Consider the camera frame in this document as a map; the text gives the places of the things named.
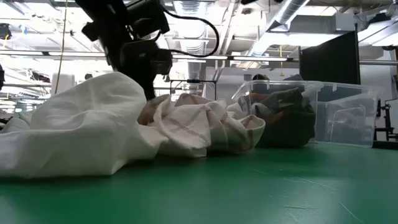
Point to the ceiling light strip bar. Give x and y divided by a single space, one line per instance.
248 58

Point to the white red-striped towel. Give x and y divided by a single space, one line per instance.
192 130

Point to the white pillar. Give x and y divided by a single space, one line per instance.
63 82

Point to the silver horizontal rail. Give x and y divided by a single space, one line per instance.
379 62

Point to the large smooth ventilation duct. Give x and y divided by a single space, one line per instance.
286 12

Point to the silver corrugated ventilation duct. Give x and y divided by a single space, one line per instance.
192 34

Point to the dark grey towel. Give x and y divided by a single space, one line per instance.
289 130

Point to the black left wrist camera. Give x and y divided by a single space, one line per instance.
146 18

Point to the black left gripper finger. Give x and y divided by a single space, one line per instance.
147 87

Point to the plain white towel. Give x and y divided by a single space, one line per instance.
77 133

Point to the black ceiling device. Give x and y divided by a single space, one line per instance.
4 31

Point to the grey white-checked towel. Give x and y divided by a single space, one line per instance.
286 98

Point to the clear plastic bin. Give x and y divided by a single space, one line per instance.
351 118
242 93

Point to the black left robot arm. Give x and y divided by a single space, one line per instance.
105 31

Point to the orange towel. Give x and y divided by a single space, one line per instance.
258 97

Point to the black equipment stand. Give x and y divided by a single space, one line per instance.
387 124

